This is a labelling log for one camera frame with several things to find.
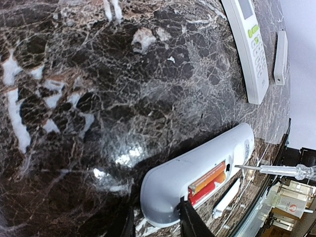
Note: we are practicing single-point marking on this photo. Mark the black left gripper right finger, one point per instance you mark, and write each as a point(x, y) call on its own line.
point(191, 224)

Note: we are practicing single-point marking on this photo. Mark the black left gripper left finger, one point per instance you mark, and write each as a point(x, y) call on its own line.
point(128, 227)

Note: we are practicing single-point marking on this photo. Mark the white battery cover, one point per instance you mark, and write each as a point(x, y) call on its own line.
point(226, 199)

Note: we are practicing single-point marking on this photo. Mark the red orange battery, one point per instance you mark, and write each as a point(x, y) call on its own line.
point(203, 181)
point(196, 194)

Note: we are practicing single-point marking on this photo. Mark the white remote with compartment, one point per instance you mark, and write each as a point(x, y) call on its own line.
point(164, 185)

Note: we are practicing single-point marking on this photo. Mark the clear handle screwdriver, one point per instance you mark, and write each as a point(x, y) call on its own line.
point(299, 172)

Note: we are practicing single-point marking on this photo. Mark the white remote with green buttons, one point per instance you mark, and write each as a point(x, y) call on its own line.
point(246, 32)

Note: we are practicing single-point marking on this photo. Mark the slim white remote control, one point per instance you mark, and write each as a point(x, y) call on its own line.
point(281, 58)

